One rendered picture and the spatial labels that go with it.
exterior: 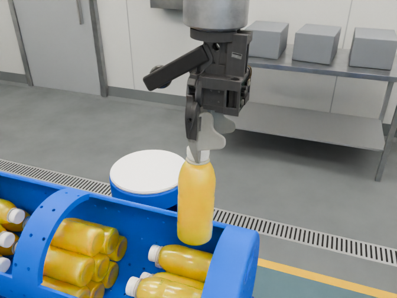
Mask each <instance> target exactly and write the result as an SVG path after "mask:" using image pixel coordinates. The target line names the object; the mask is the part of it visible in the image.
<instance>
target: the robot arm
mask: <svg viewBox="0 0 397 298"><path fill-rule="evenodd" d="M249 1H250V0H183V23H184V24H185V25H186V26H187V27H190V37H191V38H192V39H194V40H198V41H203V44H202V45H200V46H198V47H196V48H195V49H193V50H191V51H189V52H188V53H186V54H184V55H182V56H180V57H179V58H177V59H175V60H173V61H171V62H170V63H168V64H166V65H165V66H164V65H157V66H155V67H153V68H152V69H151V71H150V73H149V74H148V75H146V76H144V77H143V82H144V83H145V86H146V87H147V89H148V90H149V91H153V90H155V89H156V88H158V89H164V88H166V87H168V86H169V85H170V84H171V82H172V80H174V79H176V78H178V77H180V76H181V75H183V74H185V73H187V72H189V73H190V76H189V77H188V80H187V89H186V110H185V126H186V137H187V140H188V146H189V148H190V151H191V154H192V156H193V158H194V161H195V162H196V163H198V164H200V156H201V151H202V150H219V149H222V148H224V147H225V145H226V139H225V137H224V136H222V135H221V134H225V133H231V132H233V131H234V130H235V128H236V125H235V123H234V122H233V121H231V120H230V119H228V118H226V117H225V116H224V115H231V116H239V112H240V111H241V109H242V108H243V106H244V105H245V104H246V103H247V101H248V100H249V94H250V81H251V75H252V68H251V67H250V66H249V65H248V58H249V45H250V42H251V41H252V37H253V31H252V30H241V28H245V27H246V26H247V24H248V15H249ZM217 44H218V45H219V46H218V45H217ZM248 66H249V67H250V68H248Z"/></svg>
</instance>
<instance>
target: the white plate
mask: <svg viewBox="0 0 397 298"><path fill-rule="evenodd" d="M184 162H185V160H184V159H183V158H182V157H180V156H179V155H177V154H175V153H172V152H169V151H164V150H144V151H137V152H134V153H131V154H128V155H126V156H124V157H122V158H121V159H119V160H118V161H117V162H116V163H115V164H114V165H113V166H112V168H111V170H110V179H111V181H112V183H113V184H114V185H115V186H116V187H118V188H119V189H121V190H123V191H126V192H129V193H133V194H138V195H152V194H157V193H162V192H166V191H168V190H171V189H173V188H175V187H177V186H178V175H179V172H180V169H181V166H182V165H183V163H184Z"/></svg>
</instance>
